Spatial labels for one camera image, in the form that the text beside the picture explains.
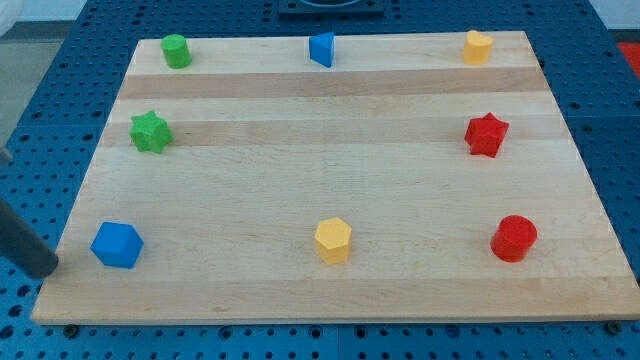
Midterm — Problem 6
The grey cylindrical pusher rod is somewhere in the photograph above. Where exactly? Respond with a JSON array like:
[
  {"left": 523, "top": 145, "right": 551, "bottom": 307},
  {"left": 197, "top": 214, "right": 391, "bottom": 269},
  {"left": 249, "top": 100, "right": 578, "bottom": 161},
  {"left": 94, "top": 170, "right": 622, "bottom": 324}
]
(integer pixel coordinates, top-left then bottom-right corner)
[{"left": 1, "top": 200, "right": 59, "bottom": 279}]

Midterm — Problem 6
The blue cube block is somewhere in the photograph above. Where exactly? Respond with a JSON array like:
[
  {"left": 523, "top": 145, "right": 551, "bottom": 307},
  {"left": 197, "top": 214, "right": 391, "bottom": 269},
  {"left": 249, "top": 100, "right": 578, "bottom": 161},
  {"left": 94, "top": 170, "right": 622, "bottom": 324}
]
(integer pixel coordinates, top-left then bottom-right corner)
[{"left": 90, "top": 222, "right": 144, "bottom": 269}]

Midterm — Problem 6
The green star block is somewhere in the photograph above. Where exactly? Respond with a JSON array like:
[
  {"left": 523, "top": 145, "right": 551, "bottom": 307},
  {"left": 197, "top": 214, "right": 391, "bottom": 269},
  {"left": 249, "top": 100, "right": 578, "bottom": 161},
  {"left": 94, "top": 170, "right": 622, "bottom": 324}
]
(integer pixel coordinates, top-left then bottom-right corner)
[{"left": 129, "top": 110, "right": 173, "bottom": 154}]

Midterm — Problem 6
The red star block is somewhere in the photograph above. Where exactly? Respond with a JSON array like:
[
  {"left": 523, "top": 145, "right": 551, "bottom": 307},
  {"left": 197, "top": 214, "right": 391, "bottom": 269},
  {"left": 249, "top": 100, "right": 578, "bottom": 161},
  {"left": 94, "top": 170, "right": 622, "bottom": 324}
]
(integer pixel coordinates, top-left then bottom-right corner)
[{"left": 464, "top": 112, "right": 510, "bottom": 158}]

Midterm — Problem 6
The green cylinder block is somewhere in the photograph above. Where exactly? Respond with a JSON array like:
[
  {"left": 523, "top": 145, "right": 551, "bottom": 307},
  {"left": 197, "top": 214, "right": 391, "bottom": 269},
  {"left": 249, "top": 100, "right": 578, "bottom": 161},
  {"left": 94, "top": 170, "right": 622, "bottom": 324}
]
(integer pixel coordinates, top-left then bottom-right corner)
[{"left": 160, "top": 34, "right": 192, "bottom": 69}]

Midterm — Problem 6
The yellow hexagon block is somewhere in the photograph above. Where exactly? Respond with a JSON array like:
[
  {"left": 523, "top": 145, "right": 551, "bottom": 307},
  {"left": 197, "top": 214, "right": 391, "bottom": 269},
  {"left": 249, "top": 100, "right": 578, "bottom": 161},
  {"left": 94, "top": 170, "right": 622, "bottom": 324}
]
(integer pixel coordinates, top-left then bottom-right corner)
[{"left": 314, "top": 217, "right": 352, "bottom": 265}]

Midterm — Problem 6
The blue triangle block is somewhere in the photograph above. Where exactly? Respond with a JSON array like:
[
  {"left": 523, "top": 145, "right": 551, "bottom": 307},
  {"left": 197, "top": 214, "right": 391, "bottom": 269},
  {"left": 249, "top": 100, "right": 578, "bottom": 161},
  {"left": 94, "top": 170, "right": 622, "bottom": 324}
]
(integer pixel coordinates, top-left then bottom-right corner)
[{"left": 308, "top": 32, "right": 335, "bottom": 68}]

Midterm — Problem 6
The wooden board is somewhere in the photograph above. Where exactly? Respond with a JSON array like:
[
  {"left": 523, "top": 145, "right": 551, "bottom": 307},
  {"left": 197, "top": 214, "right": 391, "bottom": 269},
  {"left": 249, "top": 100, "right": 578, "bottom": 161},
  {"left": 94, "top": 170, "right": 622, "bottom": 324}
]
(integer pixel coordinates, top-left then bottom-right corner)
[{"left": 32, "top": 31, "right": 639, "bottom": 325}]

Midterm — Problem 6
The red cylinder block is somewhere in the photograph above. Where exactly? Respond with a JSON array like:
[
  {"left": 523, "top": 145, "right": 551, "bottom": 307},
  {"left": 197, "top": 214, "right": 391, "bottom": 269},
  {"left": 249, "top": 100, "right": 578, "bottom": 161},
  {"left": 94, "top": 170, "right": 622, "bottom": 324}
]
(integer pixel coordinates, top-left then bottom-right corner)
[{"left": 490, "top": 215, "right": 538, "bottom": 263}]

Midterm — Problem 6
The yellow heart block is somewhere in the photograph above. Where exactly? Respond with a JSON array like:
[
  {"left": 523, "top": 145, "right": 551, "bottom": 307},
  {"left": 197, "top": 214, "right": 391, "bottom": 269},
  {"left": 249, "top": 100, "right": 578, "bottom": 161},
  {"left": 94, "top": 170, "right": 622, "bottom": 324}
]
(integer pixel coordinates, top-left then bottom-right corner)
[{"left": 462, "top": 30, "right": 494, "bottom": 65}]

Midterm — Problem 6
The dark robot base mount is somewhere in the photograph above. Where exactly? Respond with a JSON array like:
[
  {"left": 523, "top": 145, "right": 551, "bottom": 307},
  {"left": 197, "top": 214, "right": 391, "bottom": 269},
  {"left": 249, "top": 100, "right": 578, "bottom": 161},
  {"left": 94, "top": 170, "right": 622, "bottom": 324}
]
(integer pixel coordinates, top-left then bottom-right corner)
[{"left": 277, "top": 0, "right": 386, "bottom": 17}]

